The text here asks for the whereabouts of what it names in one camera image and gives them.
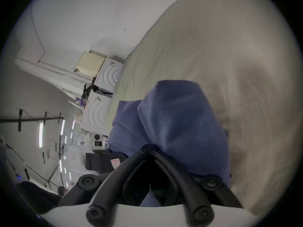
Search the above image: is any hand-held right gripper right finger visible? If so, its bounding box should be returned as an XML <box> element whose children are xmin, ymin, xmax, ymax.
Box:
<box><xmin>152</xmin><ymin>150</ymin><xmax>243</xmax><ymax>226</ymax></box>

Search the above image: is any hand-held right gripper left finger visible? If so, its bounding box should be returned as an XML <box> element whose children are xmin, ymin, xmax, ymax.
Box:
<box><xmin>58</xmin><ymin>150</ymin><xmax>152</xmax><ymax>226</ymax></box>

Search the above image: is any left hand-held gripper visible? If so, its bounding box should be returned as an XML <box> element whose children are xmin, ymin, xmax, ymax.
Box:
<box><xmin>83</xmin><ymin>131</ymin><xmax>127</xmax><ymax>174</ymax></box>

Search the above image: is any blue garment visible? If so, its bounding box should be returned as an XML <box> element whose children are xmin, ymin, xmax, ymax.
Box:
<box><xmin>108</xmin><ymin>80</ymin><xmax>231</xmax><ymax>207</ymax></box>

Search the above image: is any white washing machine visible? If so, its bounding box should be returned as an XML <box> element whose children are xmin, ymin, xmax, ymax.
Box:
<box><xmin>80</xmin><ymin>90</ymin><xmax>112</xmax><ymax>133</ymax></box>
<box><xmin>93</xmin><ymin>56</ymin><xmax>124</xmax><ymax>92</ymax></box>

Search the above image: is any cream box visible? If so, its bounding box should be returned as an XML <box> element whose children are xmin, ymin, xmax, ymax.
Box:
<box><xmin>75</xmin><ymin>51</ymin><xmax>106</xmax><ymax>78</ymax></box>

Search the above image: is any bed with beige sheet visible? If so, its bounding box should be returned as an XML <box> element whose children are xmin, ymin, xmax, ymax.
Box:
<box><xmin>104</xmin><ymin>0</ymin><xmax>300</xmax><ymax>218</ymax></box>

